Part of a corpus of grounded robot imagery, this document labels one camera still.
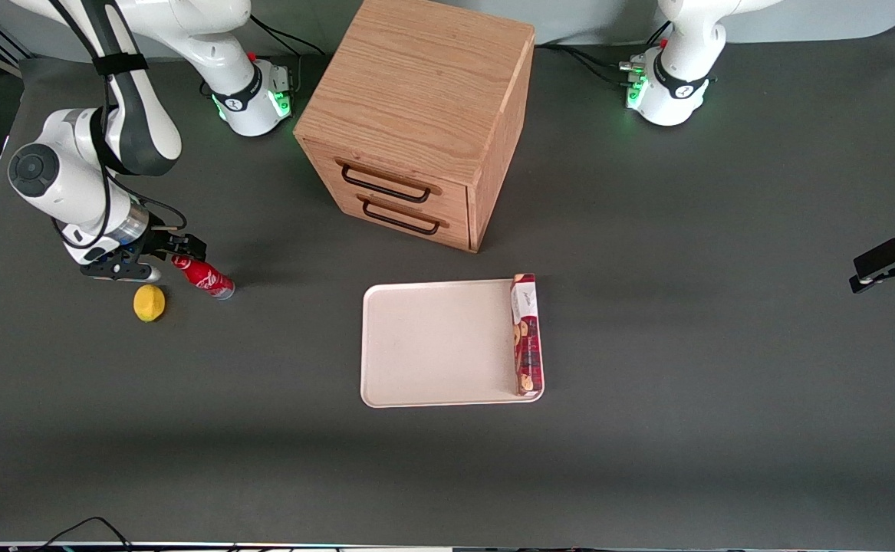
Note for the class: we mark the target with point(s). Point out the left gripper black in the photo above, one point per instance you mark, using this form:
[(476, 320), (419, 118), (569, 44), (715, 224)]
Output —
[(884, 259)]

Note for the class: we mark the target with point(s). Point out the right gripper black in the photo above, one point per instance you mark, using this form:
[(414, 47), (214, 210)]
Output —
[(157, 241)]

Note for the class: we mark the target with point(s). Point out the wooden drawer cabinet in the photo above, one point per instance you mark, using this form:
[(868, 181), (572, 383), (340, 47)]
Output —
[(409, 84)]

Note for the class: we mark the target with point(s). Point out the yellow lemon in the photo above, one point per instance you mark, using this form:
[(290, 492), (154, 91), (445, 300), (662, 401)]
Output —
[(149, 303)]

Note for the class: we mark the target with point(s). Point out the red coke bottle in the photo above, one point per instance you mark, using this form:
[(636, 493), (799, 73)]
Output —
[(205, 278)]

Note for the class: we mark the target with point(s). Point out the red cookie box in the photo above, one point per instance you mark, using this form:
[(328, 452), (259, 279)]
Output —
[(528, 337)]

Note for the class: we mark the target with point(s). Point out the wooden drawer front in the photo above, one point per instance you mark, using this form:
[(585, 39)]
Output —
[(324, 163), (455, 233)]

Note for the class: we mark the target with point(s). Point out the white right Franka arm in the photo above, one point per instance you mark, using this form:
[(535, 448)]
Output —
[(71, 176)]

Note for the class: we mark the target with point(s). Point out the cream plastic tray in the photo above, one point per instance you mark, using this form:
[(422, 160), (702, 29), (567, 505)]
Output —
[(432, 345)]

